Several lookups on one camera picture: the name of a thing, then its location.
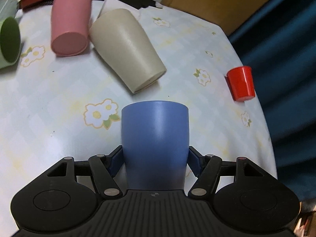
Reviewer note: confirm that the blue plastic cup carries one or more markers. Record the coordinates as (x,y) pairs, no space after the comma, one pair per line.
(155,141)

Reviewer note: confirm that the red small plastic cup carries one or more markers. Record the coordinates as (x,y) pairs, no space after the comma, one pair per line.
(241,83)

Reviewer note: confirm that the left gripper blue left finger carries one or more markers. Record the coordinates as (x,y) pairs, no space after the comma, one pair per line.
(104,168)

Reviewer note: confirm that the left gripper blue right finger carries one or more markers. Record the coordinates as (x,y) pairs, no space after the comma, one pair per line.
(207,171)

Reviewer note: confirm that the beige plastic cup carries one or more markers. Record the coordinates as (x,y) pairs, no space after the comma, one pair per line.
(124,45)

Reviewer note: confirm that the teal curtain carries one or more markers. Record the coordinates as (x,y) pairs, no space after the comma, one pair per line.
(278,43)

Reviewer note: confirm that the white plastic cup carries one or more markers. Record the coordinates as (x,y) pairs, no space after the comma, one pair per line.
(109,5)

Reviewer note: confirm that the green plastic cup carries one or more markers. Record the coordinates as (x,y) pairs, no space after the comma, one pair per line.
(10,42)

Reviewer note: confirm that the floral white tablecloth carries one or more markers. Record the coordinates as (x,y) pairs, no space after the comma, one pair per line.
(56,107)

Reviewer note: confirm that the pink plastic cup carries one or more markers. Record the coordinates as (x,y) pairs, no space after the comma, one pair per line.
(69,26)

